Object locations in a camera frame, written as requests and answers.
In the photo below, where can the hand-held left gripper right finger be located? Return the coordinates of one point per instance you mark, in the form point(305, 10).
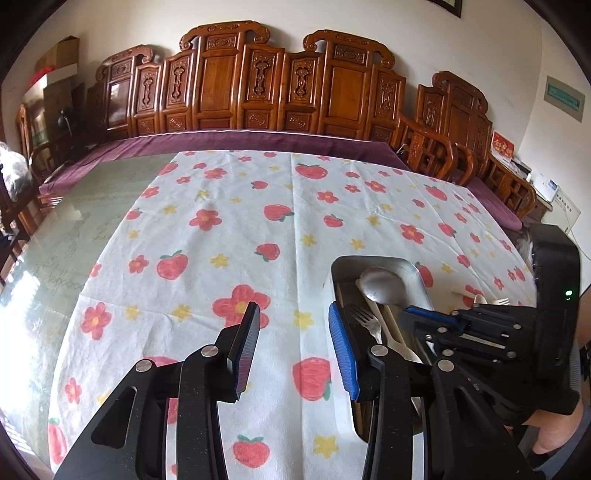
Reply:
point(342, 350)

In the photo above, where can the short purple seat cushion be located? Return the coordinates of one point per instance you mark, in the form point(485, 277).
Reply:
point(496, 205)

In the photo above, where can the dark picture frame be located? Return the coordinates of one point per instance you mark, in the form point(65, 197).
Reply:
point(450, 7)

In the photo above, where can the black desk lamp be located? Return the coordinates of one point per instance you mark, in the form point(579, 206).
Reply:
point(65, 121)

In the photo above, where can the large carved wooden sofa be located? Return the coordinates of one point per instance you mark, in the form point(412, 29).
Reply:
point(277, 87)

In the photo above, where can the silver fork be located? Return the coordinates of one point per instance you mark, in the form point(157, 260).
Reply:
point(364, 318)
point(502, 301)

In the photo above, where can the green wall sign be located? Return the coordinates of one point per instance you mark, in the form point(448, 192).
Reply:
point(564, 98)

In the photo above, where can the red card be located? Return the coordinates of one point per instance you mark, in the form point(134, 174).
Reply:
point(503, 146)

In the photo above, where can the metal tray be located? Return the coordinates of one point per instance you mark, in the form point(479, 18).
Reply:
point(344, 270)

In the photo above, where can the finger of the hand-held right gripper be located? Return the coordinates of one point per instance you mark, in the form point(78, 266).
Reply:
point(425, 313)
point(485, 353)

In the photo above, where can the carved wooden armchair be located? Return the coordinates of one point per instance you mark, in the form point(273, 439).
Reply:
point(452, 115)

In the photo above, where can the large silver spoon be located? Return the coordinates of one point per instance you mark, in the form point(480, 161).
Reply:
point(381, 284)

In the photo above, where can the person's right hand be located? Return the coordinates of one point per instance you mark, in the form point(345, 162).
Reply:
point(556, 431)

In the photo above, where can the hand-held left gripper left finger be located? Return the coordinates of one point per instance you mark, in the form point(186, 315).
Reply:
point(247, 341)

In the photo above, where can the white box device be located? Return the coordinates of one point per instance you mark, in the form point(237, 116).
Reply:
point(547, 184)

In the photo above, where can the lattice wooden chair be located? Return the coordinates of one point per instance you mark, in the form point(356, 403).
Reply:
point(510, 187)

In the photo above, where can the white paper board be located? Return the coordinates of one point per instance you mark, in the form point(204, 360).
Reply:
point(567, 210)

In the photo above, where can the dark wooden cabinet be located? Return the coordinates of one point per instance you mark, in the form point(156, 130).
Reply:
point(53, 110)

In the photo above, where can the stack of cardboard boxes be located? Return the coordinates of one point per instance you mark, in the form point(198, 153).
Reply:
point(57, 60)

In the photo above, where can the dark wooden chair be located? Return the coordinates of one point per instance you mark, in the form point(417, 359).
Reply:
point(21, 230)

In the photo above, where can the clear plastic bag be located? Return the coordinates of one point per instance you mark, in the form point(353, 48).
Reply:
point(14, 170)

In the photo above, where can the long purple seat cushion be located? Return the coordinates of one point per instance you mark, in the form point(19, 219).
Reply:
point(277, 141)

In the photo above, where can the small carved wooden sofa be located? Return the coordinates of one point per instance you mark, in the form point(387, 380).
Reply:
point(124, 97)

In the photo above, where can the floral strawberry tablecloth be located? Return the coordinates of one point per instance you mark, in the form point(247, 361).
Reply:
point(207, 240)

